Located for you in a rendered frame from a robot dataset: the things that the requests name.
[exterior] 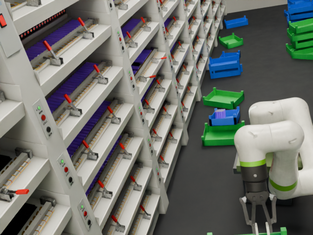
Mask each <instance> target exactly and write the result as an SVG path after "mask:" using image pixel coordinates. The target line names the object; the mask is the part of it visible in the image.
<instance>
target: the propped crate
mask: <svg viewBox="0 0 313 235"><path fill-rule="evenodd" d="M225 114H226V117H225V118H217V119H216V117H215V112H214V113H213V114H212V115H210V116H209V123H210V126H222V125H237V123H238V120H239V118H240V109H239V106H237V110H226V111H225Z"/></svg>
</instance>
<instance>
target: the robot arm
mask: <svg viewBox="0 0 313 235"><path fill-rule="evenodd" d="M249 118H250V125H245V126H243V127H241V128H240V129H238V131H237V132H236V134H235V136H234V144H235V147H236V149H237V152H238V157H239V162H240V169H241V176H242V180H244V181H245V188H246V194H245V196H244V197H240V198H239V201H240V203H241V204H242V206H243V211H244V215H245V220H246V224H247V225H251V226H252V232H253V234H256V235H259V234H258V227H257V224H256V223H255V213H256V205H262V206H263V209H264V212H265V215H266V219H267V222H266V230H267V235H270V233H272V224H273V223H276V222H277V219H276V200H277V199H280V200H287V199H291V198H295V197H300V196H305V195H313V124H312V120H311V116H310V112H309V107H308V105H307V103H306V102H305V101H304V100H303V99H301V98H298V97H293V98H288V99H282V100H277V101H266V102H258V103H255V104H253V105H252V106H251V107H250V108H249ZM269 152H273V159H272V165H271V168H270V171H269V181H268V187H269V191H270V192H271V194H270V193H269V192H268V190H267V183H266V179H267V178H268V172H267V165H266V158H265V155H266V154H267V153H269ZM299 154H300V158H301V161H302V165H303V169H302V170H299V171H298V157H299ZM268 197H270V200H271V203H272V219H270V216H269V214H268V211H267V207H266V204H265V202H266V201H267V199H268ZM246 199H247V200H248V201H249V202H250V203H251V204H252V218H251V221H250V220H249V217H248V213H247V209H246V204H245V203H246Z"/></svg>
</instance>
